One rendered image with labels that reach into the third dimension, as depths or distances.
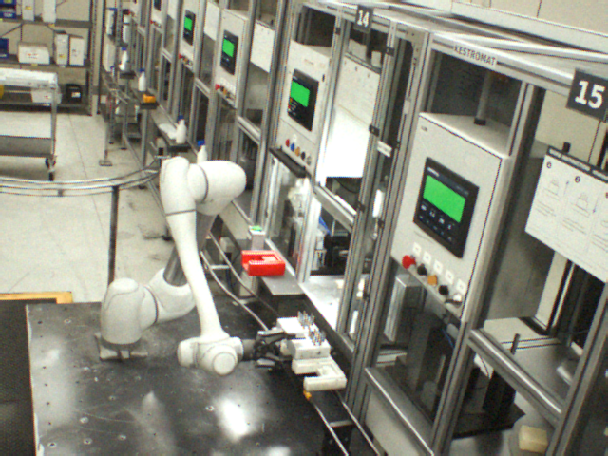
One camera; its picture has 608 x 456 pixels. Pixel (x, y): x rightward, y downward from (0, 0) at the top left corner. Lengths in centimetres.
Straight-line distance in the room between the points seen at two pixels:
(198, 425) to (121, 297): 56
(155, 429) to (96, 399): 25
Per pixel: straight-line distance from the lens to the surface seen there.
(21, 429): 354
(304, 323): 258
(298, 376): 250
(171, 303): 276
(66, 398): 257
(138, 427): 245
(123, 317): 270
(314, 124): 279
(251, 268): 295
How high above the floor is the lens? 219
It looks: 21 degrees down
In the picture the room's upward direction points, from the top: 9 degrees clockwise
